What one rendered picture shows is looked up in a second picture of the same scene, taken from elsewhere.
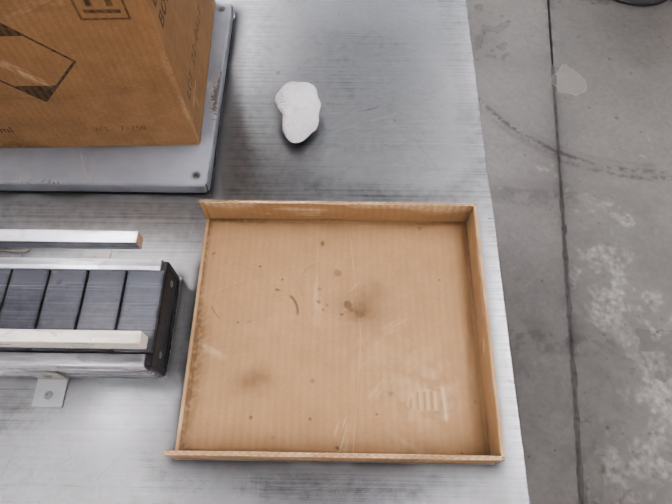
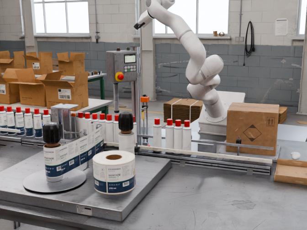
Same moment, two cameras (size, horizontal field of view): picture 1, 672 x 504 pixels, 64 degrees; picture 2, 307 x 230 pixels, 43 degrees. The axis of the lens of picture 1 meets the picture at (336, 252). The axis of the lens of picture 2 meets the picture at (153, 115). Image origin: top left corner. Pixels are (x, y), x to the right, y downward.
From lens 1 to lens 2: 1.98 m
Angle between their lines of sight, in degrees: 53
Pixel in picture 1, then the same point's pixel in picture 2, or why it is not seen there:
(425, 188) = not seen: outside the picture
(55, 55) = (259, 132)
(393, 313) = not seen: outside the picture
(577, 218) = not seen: outside the picture
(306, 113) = (297, 154)
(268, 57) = (288, 152)
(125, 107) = (265, 144)
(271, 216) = (290, 164)
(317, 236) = (300, 168)
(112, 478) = (262, 181)
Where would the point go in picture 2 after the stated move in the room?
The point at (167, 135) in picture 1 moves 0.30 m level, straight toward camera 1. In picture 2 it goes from (270, 152) to (293, 170)
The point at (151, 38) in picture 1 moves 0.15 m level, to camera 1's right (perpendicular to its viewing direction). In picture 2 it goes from (275, 130) to (302, 132)
